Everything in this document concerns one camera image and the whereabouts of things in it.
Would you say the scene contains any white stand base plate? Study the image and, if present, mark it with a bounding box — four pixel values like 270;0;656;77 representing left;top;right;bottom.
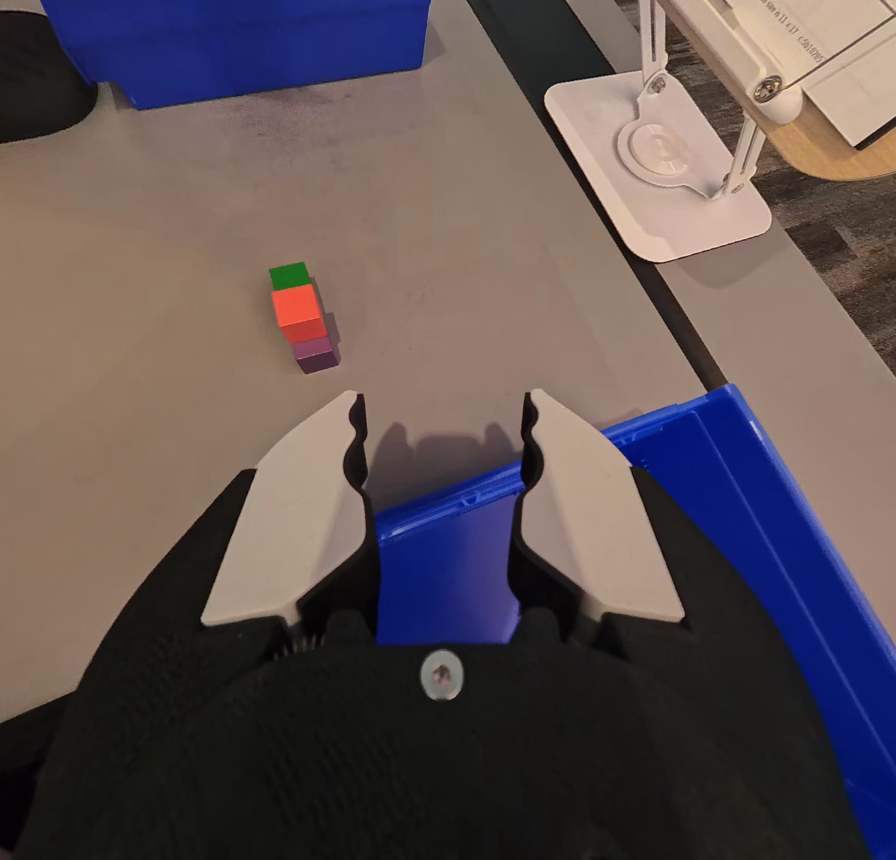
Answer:
544;0;773;265

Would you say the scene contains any purple wooden cube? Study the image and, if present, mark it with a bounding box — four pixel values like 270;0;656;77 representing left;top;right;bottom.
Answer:
290;335;342;376

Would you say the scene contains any orange wooden cube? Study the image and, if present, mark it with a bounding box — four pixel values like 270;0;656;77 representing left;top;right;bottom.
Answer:
271;282;330;345

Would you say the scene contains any printed instruction sheet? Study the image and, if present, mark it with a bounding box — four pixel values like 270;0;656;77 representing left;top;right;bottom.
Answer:
693;0;896;148

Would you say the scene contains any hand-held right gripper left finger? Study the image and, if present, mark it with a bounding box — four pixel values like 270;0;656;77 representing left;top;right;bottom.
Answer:
201;390;381;647

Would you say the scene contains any blue plastic bin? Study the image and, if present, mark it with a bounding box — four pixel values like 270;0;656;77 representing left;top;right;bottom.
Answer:
374;383;896;860
21;0;436;112

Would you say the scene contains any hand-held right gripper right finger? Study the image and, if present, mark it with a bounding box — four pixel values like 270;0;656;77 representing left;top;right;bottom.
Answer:
510;388;686;637

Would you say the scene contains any black wrist rest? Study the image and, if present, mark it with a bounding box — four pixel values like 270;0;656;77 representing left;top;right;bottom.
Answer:
0;9;99;146

